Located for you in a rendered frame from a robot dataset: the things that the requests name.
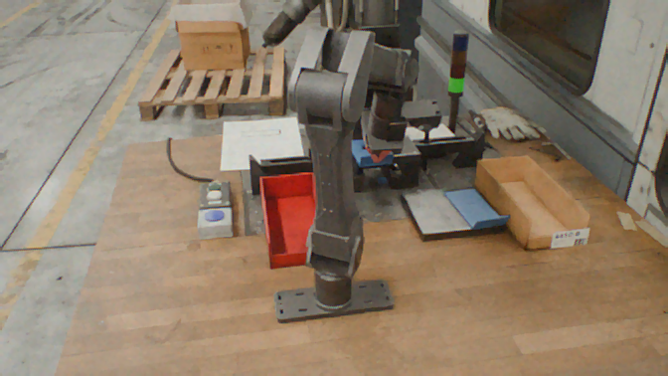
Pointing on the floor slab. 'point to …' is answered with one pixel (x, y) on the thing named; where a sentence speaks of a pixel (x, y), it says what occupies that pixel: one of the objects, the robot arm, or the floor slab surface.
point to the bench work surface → (117, 225)
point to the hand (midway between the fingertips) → (377, 157)
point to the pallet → (148, 105)
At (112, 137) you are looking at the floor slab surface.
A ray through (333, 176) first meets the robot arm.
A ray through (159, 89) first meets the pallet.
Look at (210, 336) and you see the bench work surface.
